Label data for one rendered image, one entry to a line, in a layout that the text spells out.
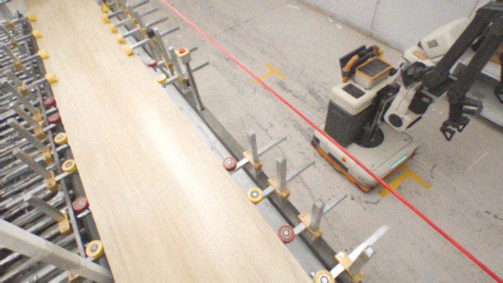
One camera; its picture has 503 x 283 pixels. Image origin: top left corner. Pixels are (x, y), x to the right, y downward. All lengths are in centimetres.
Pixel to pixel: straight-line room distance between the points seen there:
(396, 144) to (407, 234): 70
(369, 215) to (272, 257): 130
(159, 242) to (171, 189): 28
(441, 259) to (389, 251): 35
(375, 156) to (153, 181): 170
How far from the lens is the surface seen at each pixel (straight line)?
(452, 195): 282
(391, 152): 250
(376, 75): 212
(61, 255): 132
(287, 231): 138
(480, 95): 353
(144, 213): 158
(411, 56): 179
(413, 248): 250
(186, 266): 140
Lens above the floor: 221
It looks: 51 degrees down
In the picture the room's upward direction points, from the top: 10 degrees counter-clockwise
